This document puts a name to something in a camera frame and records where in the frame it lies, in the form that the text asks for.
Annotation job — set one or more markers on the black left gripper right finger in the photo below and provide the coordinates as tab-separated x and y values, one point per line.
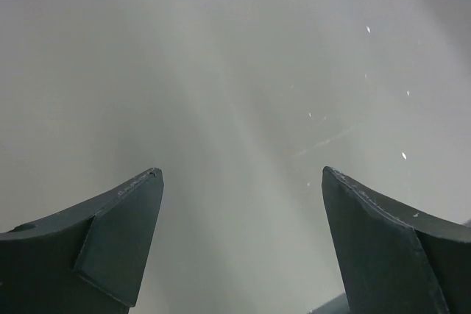
394	258

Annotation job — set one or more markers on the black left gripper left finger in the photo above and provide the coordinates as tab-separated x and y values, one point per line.
88	258

